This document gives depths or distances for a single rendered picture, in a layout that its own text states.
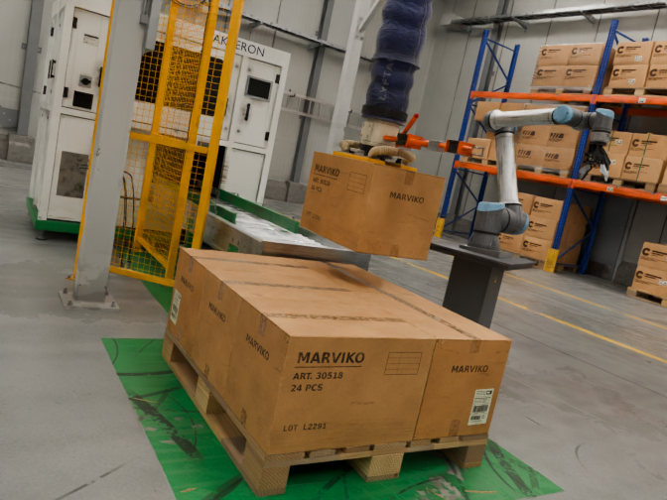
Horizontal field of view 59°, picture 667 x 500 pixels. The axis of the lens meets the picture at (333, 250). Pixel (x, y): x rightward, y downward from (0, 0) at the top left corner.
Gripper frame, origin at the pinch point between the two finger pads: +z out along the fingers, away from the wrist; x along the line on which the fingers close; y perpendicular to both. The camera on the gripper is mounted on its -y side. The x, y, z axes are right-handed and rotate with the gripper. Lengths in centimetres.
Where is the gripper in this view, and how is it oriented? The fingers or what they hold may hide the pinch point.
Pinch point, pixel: (594, 182)
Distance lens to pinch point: 335.9
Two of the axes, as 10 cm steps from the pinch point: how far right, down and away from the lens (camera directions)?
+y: -8.5, -1.1, -5.2
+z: -1.7, 9.8, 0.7
